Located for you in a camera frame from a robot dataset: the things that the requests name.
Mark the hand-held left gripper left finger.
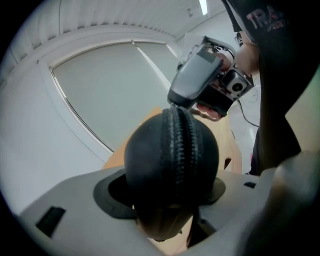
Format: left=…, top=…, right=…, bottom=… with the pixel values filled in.
left=19, top=167, right=167, bottom=256

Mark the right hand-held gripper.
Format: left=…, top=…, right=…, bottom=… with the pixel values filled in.
left=166, top=35, right=238, bottom=118

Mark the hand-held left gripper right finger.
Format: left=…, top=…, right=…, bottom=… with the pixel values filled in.
left=188, top=172, right=267, bottom=250

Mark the black zippered case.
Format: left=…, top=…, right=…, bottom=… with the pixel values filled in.
left=123, top=106, right=221, bottom=243

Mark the person's right forearm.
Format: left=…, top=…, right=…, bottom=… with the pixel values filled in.
left=235, top=33, right=261, bottom=76

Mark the person's right hand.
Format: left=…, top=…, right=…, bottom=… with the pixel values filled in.
left=196, top=103, right=224, bottom=121

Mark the person's black shirt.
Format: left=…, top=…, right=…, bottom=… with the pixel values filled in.
left=221, top=0, right=320, bottom=176

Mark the ceiling light strip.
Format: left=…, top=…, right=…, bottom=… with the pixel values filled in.
left=198, top=0, right=209, bottom=16

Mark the silver fisheye camera module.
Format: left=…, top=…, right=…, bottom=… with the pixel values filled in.
left=221, top=69, right=254, bottom=102

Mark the thin black cable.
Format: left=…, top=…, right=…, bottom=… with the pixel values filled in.
left=236, top=99, right=260, bottom=129

